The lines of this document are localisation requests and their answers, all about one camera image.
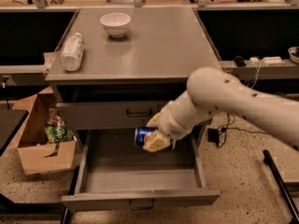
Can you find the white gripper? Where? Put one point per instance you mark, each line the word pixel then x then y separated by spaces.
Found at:
pixel 165 124

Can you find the blue pepsi can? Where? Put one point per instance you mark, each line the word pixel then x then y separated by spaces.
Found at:
pixel 142 132

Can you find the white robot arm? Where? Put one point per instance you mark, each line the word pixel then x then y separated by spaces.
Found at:
pixel 211 91

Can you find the closed grey top drawer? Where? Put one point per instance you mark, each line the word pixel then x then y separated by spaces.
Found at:
pixel 108 115

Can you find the open grey middle drawer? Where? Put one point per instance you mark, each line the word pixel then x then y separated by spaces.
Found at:
pixel 115 174

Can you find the grey drawer cabinet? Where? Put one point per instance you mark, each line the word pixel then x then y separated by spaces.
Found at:
pixel 150 63

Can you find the black power adapter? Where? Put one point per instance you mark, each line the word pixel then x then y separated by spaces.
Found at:
pixel 213 135

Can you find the green chip bag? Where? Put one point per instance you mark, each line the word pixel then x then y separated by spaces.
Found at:
pixel 58 134

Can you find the small black device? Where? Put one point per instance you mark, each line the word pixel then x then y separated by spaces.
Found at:
pixel 239 61

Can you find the white ceramic bowl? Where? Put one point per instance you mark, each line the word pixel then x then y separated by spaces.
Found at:
pixel 116 24

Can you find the brown cardboard box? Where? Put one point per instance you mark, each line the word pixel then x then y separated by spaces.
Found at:
pixel 37 154

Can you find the black metal bar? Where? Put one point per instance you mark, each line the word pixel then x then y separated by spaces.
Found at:
pixel 267 158

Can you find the white power strip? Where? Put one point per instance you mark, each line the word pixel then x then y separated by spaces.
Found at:
pixel 272 61

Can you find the grey bowl on shelf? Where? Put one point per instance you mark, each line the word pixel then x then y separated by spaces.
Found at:
pixel 294 54

